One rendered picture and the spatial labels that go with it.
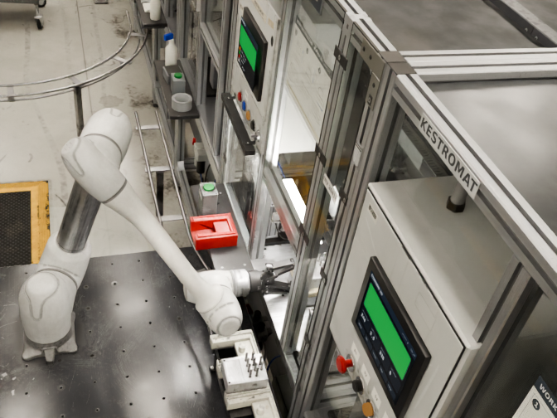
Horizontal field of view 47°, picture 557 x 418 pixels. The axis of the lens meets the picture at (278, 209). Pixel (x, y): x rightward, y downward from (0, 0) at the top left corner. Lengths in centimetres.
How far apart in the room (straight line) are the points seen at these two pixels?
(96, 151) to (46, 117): 290
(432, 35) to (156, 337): 147
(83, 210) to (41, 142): 237
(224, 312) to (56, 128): 293
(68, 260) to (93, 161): 57
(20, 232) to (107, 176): 201
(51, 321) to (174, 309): 47
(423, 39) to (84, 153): 95
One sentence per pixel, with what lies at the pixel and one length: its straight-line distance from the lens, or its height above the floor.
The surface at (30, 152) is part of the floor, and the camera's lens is 443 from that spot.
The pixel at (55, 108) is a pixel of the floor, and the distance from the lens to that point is 484.
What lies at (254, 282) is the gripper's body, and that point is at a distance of 212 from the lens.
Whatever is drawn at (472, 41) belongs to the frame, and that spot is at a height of 201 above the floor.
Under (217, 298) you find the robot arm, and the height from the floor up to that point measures 112.
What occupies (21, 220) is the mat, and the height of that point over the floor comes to 1.
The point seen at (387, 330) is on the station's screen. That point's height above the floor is 163.
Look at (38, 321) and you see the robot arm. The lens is 226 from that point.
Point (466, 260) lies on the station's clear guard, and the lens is 110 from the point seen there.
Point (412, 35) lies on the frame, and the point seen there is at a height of 201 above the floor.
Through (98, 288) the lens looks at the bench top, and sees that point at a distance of 257.
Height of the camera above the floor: 258
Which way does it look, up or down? 40 degrees down
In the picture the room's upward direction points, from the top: 9 degrees clockwise
